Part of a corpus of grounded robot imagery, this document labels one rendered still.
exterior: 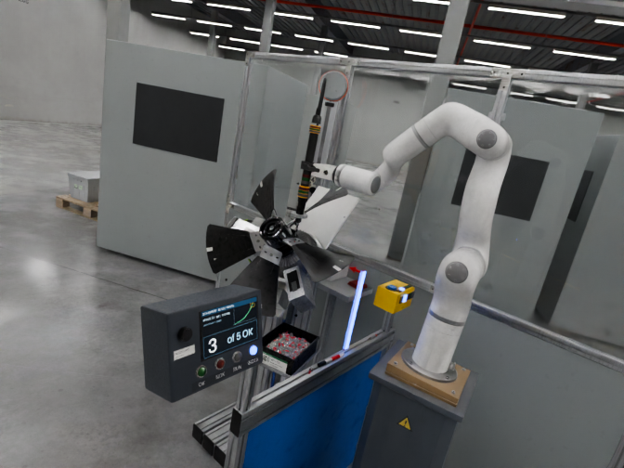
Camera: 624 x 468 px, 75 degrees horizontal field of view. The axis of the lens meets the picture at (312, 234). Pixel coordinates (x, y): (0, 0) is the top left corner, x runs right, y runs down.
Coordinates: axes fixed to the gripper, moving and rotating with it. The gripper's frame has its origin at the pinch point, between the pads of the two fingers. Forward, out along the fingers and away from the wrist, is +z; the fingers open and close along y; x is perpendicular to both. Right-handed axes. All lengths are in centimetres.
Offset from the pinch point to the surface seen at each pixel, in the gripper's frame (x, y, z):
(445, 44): 140, 397, 144
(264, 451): -88, -40, -37
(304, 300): -53, -1, -12
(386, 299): -47, 21, -37
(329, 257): -32.7, 1.2, -17.9
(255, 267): -43.8, -14.1, 5.9
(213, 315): -28, -72, -40
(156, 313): -26, -83, -36
